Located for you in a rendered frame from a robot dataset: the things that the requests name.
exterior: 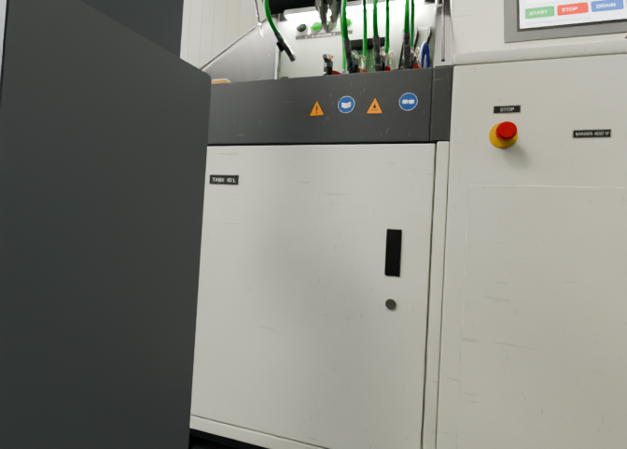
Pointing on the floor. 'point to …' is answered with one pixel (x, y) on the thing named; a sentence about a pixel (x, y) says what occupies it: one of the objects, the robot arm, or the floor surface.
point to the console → (533, 244)
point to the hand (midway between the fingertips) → (328, 29)
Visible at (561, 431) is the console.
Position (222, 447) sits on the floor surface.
